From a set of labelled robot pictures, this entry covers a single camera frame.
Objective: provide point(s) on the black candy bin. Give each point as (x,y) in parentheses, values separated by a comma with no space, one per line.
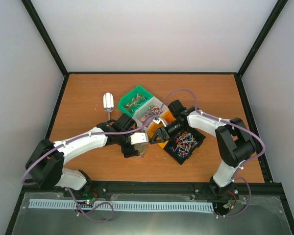
(181,147)

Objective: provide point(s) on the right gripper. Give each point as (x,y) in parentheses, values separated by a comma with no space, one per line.
(159,133)

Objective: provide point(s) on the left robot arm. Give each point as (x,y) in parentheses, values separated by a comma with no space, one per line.
(46,165)

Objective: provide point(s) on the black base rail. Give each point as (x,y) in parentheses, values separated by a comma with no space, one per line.
(200,191)

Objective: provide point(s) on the orange candy bin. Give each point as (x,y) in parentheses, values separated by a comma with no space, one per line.
(168,118)

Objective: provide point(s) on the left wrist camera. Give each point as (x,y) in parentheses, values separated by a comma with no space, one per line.
(138,138)

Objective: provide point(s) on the clear plastic jar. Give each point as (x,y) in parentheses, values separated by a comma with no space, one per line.
(140,155)

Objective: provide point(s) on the green candy bin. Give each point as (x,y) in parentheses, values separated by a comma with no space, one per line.
(134,100)

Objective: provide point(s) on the white jar lid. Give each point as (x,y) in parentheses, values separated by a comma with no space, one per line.
(140,147)

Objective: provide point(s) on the white candy bin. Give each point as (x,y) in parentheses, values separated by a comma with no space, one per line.
(151,107)

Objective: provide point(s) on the light blue cable duct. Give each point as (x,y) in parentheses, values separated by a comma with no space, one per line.
(122,206)

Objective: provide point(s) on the metal scoop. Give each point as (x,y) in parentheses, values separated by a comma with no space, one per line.
(108,103)

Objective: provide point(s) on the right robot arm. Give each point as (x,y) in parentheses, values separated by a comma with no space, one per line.
(235,144)

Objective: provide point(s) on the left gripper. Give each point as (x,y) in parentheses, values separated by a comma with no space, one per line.
(129,152)

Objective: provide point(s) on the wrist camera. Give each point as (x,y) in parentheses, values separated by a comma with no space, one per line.
(138,138)
(159,120)

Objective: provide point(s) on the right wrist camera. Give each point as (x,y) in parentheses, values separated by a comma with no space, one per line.
(159,120)

